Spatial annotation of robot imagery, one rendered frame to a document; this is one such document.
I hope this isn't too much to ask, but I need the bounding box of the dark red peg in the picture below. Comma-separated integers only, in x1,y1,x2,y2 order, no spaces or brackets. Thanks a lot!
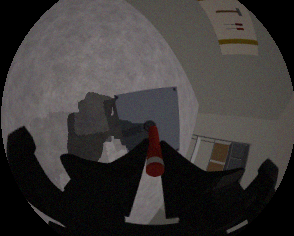
146,125,164,177

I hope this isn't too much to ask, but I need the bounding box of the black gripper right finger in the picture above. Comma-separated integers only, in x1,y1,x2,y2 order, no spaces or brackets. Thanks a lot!
161,140,245,220

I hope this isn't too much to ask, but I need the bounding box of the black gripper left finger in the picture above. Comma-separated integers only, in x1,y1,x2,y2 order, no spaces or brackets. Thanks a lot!
60,138,149,218

